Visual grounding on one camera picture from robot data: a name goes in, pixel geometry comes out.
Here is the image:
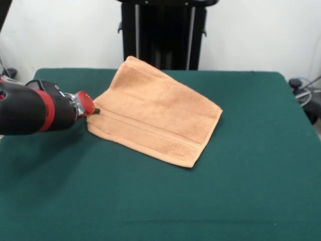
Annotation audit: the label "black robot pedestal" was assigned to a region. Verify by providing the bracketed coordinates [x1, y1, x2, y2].
[117, 0, 219, 71]

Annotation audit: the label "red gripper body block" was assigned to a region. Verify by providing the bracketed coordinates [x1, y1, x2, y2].
[76, 90, 96, 117]

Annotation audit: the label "dark green table cloth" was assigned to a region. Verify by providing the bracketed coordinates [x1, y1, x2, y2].
[0, 68, 321, 241]

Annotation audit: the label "tan terry towel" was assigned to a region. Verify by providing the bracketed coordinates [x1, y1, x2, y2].
[86, 55, 223, 168]

